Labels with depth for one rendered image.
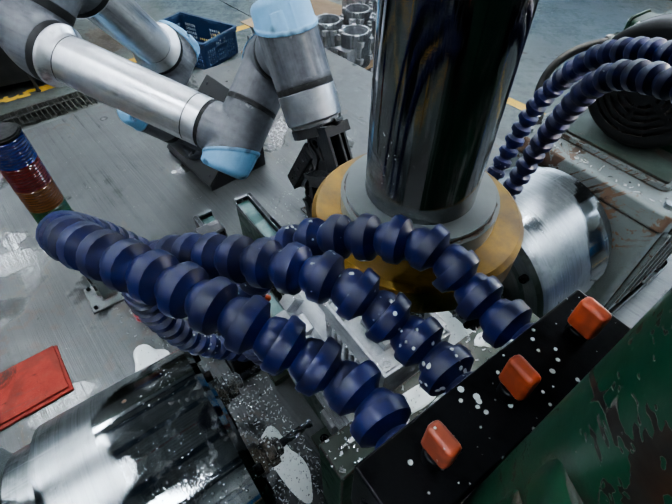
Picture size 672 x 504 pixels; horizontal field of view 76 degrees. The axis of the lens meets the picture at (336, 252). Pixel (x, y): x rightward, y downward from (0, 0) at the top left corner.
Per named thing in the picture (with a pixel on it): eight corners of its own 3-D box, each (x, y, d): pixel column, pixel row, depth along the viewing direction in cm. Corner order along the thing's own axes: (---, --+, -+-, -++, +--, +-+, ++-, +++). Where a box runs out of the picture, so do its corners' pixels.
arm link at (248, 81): (222, 93, 67) (233, 87, 57) (251, 24, 66) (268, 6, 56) (267, 117, 70) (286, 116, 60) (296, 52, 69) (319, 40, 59)
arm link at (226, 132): (-62, 40, 63) (232, 178, 58) (-36, -32, 62) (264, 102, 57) (8, 70, 74) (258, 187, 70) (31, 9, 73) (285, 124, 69)
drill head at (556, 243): (617, 280, 85) (697, 180, 66) (493, 383, 70) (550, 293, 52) (514, 210, 98) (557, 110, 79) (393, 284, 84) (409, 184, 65)
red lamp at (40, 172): (55, 184, 72) (41, 162, 69) (15, 198, 70) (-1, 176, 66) (47, 166, 75) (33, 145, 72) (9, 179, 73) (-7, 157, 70)
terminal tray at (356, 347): (442, 360, 56) (453, 331, 50) (377, 406, 52) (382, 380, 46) (384, 298, 62) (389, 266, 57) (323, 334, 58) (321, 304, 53)
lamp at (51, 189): (67, 204, 75) (55, 184, 72) (30, 218, 73) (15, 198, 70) (59, 186, 79) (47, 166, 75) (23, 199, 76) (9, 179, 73)
